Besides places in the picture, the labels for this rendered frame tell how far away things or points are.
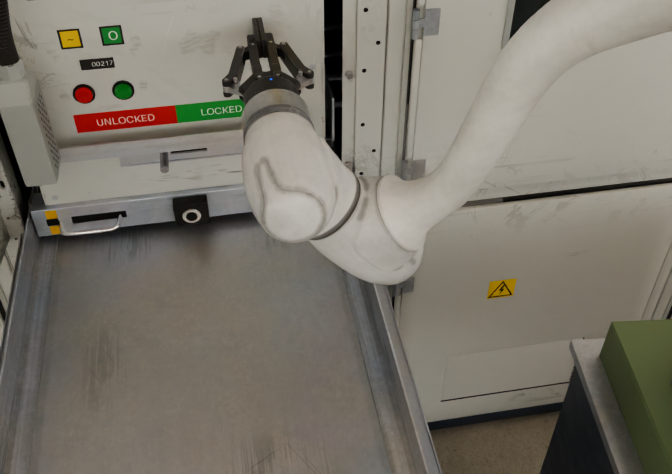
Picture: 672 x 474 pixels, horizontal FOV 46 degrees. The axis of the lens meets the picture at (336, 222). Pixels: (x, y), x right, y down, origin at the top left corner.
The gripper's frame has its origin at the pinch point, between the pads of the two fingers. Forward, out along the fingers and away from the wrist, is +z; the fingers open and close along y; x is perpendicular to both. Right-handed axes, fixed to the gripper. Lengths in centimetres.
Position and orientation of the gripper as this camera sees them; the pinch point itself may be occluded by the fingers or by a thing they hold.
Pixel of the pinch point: (259, 37)
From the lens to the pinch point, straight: 122.0
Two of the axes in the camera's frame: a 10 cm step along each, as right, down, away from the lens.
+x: 0.0, -7.4, -6.8
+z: -1.7, -6.7, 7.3
